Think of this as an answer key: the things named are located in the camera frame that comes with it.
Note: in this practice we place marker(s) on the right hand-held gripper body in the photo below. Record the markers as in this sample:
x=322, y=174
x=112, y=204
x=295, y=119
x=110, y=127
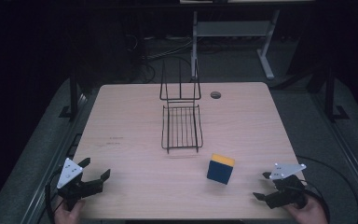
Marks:
x=287, y=190

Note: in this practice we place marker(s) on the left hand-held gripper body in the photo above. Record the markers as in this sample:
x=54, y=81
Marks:
x=69, y=174

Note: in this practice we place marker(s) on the blue and yellow block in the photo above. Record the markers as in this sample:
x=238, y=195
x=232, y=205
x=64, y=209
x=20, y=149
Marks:
x=220, y=172

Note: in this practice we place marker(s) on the person's right hand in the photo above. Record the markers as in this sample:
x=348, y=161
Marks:
x=312, y=214

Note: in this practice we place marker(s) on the person's left hand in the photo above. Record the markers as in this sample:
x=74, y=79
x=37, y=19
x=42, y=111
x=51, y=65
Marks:
x=64, y=214

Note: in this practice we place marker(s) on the black metal stand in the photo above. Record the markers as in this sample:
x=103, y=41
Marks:
x=73, y=93
x=330, y=96

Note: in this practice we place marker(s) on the round table grommet hole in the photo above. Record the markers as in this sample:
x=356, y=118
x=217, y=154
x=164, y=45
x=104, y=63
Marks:
x=215, y=95

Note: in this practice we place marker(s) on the aluminium rail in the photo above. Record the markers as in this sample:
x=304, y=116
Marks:
x=48, y=174
x=345, y=143

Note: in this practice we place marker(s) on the white metal desk frame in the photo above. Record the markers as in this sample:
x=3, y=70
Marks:
x=230, y=28

